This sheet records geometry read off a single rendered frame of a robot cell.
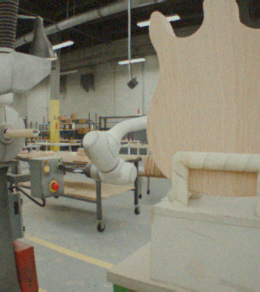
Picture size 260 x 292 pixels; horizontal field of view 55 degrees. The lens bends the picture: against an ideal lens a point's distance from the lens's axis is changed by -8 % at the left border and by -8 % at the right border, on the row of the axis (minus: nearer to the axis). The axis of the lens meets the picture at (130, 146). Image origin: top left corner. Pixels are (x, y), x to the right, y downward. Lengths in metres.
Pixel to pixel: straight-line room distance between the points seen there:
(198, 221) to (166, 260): 0.12
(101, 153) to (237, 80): 0.66
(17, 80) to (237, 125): 0.71
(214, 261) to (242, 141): 0.23
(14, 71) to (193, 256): 0.77
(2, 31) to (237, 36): 0.89
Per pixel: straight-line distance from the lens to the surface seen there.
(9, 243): 1.53
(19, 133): 1.13
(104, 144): 1.04
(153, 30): 0.62
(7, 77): 0.97
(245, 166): 0.49
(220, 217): 0.50
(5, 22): 1.18
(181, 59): 0.57
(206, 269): 0.55
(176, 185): 0.53
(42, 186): 1.38
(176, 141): 0.56
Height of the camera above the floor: 1.25
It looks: 3 degrees down
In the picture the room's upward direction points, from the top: straight up
